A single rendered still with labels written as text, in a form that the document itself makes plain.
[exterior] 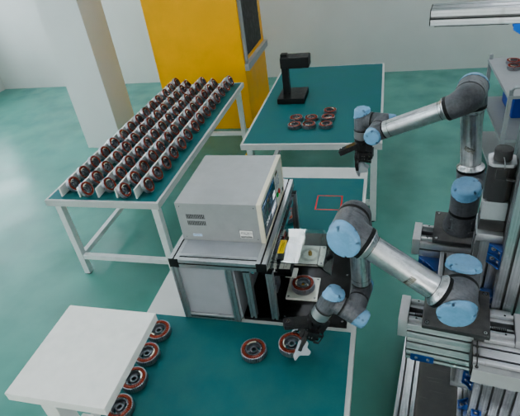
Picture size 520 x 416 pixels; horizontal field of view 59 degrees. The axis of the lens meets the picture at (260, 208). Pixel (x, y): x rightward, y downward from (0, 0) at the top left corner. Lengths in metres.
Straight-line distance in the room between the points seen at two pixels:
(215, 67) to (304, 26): 2.01
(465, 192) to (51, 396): 1.69
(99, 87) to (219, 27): 1.54
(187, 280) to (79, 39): 3.98
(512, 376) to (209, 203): 1.28
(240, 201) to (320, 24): 5.42
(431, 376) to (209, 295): 1.25
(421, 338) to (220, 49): 4.30
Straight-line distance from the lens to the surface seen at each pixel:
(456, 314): 1.60
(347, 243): 1.49
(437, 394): 2.64
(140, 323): 1.69
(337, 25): 7.13
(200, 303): 2.21
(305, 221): 2.73
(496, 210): 1.84
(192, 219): 2.05
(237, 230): 2.01
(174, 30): 5.68
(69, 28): 5.69
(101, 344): 1.68
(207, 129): 4.09
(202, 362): 2.10
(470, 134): 2.12
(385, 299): 3.31
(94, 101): 5.89
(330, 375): 1.98
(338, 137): 3.66
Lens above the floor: 2.37
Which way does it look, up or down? 34 degrees down
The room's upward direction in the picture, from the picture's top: 8 degrees counter-clockwise
